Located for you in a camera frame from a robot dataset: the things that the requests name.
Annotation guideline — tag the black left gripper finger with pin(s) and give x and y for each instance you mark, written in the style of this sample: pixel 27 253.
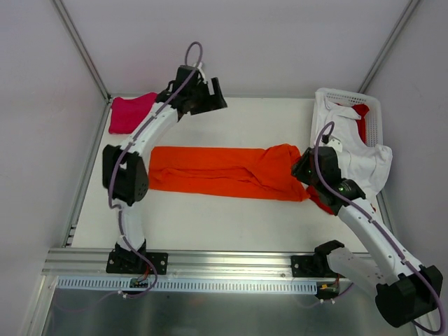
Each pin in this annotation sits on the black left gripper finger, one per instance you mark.
pixel 216 88
pixel 208 105

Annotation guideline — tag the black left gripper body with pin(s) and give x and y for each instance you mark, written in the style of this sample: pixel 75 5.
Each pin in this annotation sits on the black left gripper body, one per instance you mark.
pixel 206 99

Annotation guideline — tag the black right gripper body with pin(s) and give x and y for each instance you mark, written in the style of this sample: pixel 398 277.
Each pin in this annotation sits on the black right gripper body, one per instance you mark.
pixel 301 169

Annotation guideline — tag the orange t shirt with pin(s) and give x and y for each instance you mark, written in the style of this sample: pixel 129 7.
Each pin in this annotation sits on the orange t shirt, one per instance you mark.
pixel 253 173

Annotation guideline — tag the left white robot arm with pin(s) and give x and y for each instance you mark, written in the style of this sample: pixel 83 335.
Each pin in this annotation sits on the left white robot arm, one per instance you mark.
pixel 125 166

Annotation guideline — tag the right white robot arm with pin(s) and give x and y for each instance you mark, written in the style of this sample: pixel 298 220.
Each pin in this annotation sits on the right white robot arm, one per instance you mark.
pixel 403 288

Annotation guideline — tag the red t shirt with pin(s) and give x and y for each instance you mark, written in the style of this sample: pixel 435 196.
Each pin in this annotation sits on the red t shirt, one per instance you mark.
pixel 361 111

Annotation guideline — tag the white t shirt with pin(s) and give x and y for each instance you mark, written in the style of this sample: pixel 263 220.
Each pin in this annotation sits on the white t shirt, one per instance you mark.
pixel 370 173

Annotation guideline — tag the folded pink t shirt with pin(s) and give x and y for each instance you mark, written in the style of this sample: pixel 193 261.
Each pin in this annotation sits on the folded pink t shirt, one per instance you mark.
pixel 127 114

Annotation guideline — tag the white plastic laundry basket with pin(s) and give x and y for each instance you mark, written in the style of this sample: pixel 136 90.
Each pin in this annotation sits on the white plastic laundry basket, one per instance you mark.
pixel 331 105

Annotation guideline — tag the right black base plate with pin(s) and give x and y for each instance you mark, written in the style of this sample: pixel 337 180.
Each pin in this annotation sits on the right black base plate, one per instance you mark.
pixel 304 267

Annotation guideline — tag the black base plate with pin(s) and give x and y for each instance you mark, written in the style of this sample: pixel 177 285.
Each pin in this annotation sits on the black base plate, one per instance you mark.
pixel 304 267
pixel 127 262

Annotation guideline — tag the left aluminium frame post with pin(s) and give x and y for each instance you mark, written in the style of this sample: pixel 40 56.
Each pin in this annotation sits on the left aluminium frame post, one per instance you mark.
pixel 80 46

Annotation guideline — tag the aluminium frame post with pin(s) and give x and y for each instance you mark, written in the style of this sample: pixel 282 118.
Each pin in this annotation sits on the aluminium frame post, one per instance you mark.
pixel 80 46
pixel 399 27

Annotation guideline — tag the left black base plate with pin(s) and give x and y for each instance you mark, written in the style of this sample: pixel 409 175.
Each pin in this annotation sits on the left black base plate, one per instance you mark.
pixel 127 262

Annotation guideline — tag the right aluminium frame post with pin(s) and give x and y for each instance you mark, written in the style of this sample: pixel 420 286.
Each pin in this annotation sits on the right aluminium frame post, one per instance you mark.
pixel 399 27

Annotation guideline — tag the aluminium mounting rail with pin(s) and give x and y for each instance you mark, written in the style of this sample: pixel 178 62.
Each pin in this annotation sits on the aluminium mounting rail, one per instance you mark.
pixel 245 265

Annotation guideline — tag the white slotted cable duct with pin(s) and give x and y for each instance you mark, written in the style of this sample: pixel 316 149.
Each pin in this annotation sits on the white slotted cable duct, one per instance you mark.
pixel 188 285

